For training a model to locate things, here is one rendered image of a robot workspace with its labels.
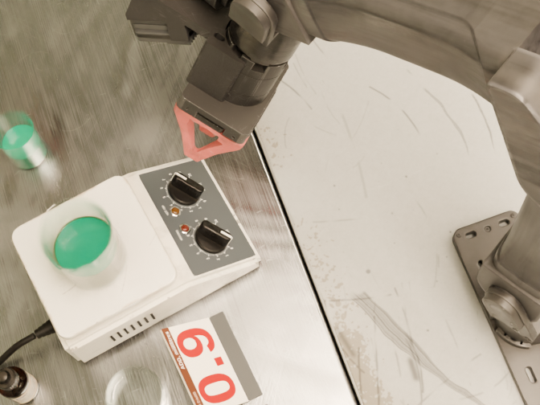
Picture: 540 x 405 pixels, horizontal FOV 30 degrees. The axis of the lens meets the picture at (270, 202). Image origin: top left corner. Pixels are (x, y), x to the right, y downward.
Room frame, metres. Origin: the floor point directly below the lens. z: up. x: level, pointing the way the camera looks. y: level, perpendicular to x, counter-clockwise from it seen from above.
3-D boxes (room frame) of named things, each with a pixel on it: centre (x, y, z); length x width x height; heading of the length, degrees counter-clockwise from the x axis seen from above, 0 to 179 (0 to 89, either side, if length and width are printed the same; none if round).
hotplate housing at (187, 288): (0.31, 0.14, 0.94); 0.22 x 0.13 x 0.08; 110
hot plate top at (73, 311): (0.30, 0.17, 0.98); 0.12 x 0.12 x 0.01; 20
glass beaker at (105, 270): (0.29, 0.17, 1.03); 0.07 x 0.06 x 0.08; 160
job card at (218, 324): (0.19, 0.08, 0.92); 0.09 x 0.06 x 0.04; 17
